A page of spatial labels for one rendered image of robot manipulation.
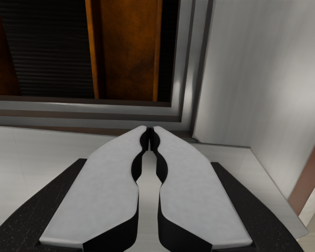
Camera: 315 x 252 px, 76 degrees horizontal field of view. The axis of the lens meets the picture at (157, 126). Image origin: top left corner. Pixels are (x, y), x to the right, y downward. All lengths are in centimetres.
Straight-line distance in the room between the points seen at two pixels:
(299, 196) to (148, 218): 15
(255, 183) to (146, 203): 9
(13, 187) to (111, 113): 10
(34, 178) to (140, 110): 10
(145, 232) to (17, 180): 12
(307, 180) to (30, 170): 24
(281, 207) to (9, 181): 22
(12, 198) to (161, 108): 14
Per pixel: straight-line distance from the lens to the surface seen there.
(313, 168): 24
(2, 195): 21
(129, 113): 16
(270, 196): 20
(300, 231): 25
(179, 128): 15
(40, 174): 18
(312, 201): 55
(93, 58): 26
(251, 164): 17
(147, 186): 17
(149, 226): 20
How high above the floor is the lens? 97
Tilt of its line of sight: 62 degrees down
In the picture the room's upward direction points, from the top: 177 degrees clockwise
